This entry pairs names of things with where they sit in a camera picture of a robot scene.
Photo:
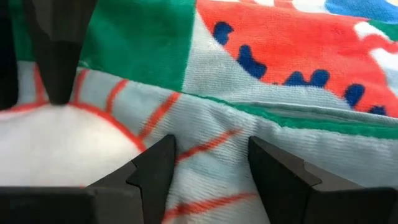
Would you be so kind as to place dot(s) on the colourful printed beach towel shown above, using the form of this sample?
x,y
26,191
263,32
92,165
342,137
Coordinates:
x,y
217,118

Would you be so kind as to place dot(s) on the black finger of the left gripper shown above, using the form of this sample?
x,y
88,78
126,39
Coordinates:
x,y
6,62
59,62

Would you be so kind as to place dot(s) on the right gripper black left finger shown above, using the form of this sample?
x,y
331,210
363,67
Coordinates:
x,y
149,186

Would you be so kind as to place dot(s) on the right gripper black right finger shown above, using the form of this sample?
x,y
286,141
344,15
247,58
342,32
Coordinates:
x,y
286,193

